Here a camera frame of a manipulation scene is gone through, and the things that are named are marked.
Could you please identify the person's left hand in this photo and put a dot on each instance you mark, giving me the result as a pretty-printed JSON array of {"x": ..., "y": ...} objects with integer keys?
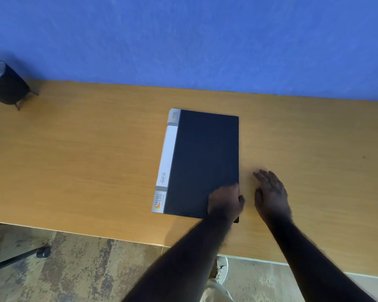
[{"x": 225, "y": 202}]

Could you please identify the person's right hand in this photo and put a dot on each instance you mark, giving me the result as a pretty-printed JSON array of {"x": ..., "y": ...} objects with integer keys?
[{"x": 274, "y": 198}]

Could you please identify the person's left thumb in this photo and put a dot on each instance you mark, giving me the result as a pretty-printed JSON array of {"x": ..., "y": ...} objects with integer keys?
[{"x": 241, "y": 202}]

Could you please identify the person's right thumb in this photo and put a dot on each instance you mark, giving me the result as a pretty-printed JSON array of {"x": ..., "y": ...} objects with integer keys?
[{"x": 258, "y": 199}]

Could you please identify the black folder with white spine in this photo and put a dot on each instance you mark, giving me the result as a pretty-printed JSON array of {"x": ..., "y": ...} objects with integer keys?
[{"x": 201, "y": 160}]

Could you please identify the person's left forearm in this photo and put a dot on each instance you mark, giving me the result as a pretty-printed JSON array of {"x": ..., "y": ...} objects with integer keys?
[{"x": 182, "y": 264}]

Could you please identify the person's right forearm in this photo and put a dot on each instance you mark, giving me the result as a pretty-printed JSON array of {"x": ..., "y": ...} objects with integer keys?
[{"x": 314, "y": 264}]

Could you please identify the person's beige shoe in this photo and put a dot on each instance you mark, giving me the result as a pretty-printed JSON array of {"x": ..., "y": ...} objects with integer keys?
[{"x": 222, "y": 268}]

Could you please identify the person's beige trouser leg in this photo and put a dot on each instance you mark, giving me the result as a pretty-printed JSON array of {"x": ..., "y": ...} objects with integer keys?
[{"x": 215, "y": 290}]

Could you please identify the black office chair base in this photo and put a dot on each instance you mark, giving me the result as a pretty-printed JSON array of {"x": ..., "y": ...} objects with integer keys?
[{"x": 15, "y": 257}]

